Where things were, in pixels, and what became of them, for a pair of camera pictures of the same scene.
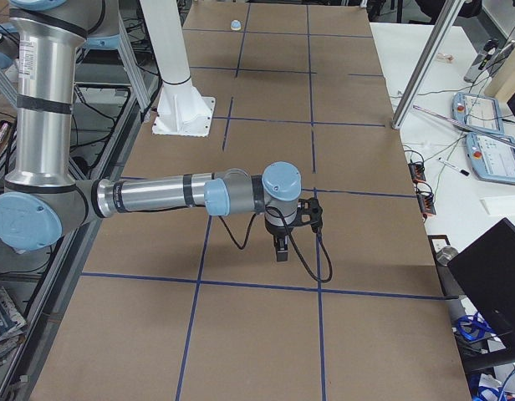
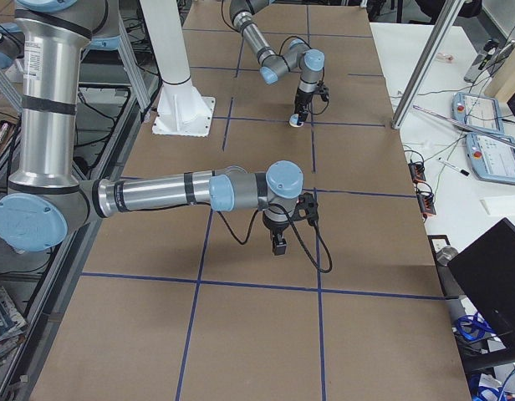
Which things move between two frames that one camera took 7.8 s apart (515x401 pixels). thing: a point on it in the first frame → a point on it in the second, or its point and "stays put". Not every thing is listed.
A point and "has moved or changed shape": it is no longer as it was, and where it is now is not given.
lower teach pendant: (496, 159) stays put
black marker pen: (454, 166) stays put
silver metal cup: (446, 254) stays put
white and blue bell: (236, 24) has moved or changed shape
